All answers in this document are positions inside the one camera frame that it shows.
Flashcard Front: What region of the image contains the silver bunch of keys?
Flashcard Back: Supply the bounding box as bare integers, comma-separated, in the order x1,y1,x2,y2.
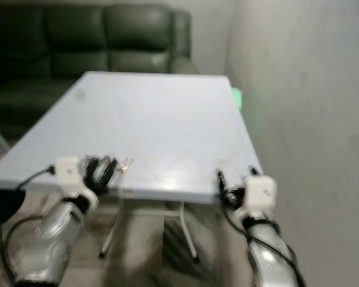
118,157,134,173

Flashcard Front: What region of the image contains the white folding table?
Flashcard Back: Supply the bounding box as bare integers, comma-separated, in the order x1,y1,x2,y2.
0,71,264,262

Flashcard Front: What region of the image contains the small green object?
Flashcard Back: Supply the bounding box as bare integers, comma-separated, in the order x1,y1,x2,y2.
231,86,243,112

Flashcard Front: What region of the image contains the black round object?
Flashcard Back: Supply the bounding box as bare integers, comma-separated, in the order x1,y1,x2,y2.
0,182,25,230

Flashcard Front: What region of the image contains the dark green leather sofa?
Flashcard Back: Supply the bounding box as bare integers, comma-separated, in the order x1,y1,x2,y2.
0,5,199,139

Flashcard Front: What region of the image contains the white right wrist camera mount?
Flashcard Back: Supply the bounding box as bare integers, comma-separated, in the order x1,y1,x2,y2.
244,174,278,214

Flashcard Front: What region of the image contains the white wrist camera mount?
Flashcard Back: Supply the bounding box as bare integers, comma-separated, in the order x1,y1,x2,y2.
244,174,278,214
54,156,101,210

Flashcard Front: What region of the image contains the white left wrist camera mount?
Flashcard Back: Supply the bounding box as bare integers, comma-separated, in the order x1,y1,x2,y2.
54,156,101,210

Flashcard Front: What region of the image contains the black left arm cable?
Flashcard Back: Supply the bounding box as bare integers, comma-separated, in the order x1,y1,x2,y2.
0,167,56,287

